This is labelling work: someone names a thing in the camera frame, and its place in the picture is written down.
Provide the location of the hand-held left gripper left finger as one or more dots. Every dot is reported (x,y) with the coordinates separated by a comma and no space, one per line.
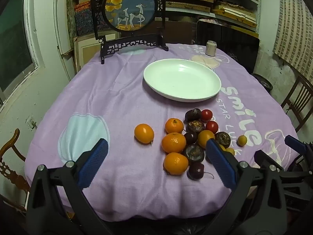
(94,162)

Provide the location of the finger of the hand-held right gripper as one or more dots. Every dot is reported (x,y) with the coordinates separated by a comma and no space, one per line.
(294,142)
(265,158)

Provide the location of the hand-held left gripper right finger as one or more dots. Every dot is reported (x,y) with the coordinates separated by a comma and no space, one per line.
(221,164)

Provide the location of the small yellow fruit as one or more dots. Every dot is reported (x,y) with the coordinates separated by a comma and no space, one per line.
(230,151)
(242,140)

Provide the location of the dark purple passion fruit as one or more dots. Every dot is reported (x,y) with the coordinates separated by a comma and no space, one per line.
(223,139)
(195,126)
(193,115)

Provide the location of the dark purple plum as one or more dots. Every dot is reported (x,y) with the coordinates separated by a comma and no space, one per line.
(195,170)
(190,137)

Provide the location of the orange tomato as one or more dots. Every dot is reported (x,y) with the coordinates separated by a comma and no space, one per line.
(194,153)

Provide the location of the smooth orange fruit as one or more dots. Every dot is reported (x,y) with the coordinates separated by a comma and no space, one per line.
(144,133)
(204,138)

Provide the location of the red tomato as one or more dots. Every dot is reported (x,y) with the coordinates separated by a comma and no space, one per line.
(211,126)
(206,115)

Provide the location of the mandarin orange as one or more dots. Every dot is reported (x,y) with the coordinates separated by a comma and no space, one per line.
(173,142)
(174,125)
(175,163)

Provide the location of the white oval plate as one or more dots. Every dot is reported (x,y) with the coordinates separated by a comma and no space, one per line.
(182,79)

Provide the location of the brown wooden chair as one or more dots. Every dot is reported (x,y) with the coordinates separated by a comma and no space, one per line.
(299,98)

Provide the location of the black wheel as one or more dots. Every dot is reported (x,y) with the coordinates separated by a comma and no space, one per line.
(265,83)

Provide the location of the purple printed tablecloth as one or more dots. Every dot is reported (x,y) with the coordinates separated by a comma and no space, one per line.
(110,98)

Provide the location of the carved wooden chair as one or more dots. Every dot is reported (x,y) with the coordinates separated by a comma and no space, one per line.
(11,173)

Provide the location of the pale drink can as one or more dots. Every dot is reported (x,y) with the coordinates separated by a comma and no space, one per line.
(210,48)

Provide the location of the black panel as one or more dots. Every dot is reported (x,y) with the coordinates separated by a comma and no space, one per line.
(232,44)

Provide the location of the white board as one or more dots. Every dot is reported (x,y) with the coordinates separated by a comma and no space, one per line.
(62,36)

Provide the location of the stack of framed pictures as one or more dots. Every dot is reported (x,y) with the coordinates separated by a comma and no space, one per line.
(83,19)

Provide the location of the pink cloth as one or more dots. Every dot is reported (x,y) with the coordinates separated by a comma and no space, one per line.
(209,20)

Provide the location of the window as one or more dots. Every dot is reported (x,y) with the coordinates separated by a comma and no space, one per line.
(14,41)

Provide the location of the round deer screen black stand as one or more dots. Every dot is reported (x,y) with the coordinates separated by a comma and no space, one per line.
(129,7)

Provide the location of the wall socket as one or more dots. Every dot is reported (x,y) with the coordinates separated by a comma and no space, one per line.
(30,123)

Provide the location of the checked wall cloth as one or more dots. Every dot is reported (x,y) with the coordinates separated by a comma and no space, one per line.
(293,24)

